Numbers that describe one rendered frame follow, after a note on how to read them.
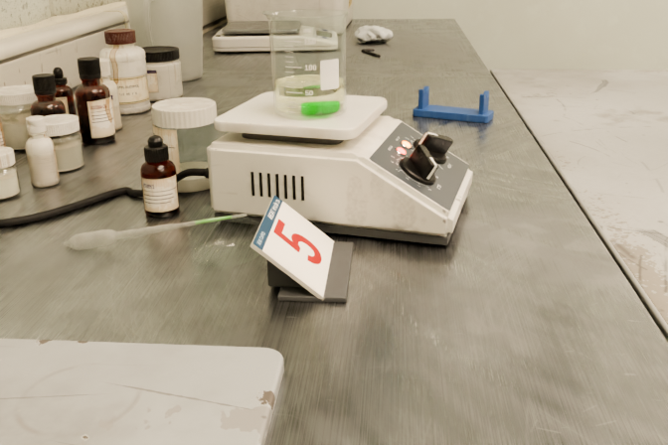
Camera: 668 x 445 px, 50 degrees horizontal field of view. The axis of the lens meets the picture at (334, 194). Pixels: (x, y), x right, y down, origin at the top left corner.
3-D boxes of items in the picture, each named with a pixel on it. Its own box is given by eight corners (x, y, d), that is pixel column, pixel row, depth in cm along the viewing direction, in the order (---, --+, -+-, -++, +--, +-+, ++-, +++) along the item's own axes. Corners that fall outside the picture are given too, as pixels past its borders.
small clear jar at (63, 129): (67, 177, 71) (59, 125, 70) (29, 173, 73) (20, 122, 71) (94, 163, 76) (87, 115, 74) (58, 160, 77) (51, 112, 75)
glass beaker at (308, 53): (356, 109, 61) (356, 8, 58) (340, 128, 55) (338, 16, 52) (277, 106, 63) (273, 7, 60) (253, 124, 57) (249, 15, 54)
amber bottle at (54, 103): (74, 156, 78) (62, 75, 75) (40, 161, 77) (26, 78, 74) (69, 148, 81) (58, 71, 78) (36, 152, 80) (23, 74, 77)
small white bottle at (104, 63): (105, 125, 91) (96, 57, 88) (127, 126, 90) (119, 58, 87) (88, 131, 88) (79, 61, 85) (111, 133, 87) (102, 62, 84)
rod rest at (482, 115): (493, 117, 92) (495, 90, 91) (487, 124, 89) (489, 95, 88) (419, 110, 96) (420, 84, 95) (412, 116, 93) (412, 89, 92)
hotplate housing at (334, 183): (471, 194, 65) (476, 108, 62) (450, 251, 53) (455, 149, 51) (249, 174, 71) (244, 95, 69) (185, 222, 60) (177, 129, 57)
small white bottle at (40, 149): (48, 190, 68) (37, 121, 66) (25, 187, 69) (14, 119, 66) (65, 181, 70) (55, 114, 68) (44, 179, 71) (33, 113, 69)
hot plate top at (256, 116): (390, 106, 64) (390, 96, 64) (354, 141, 53) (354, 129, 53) (266, 99, 68) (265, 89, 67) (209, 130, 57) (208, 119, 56)
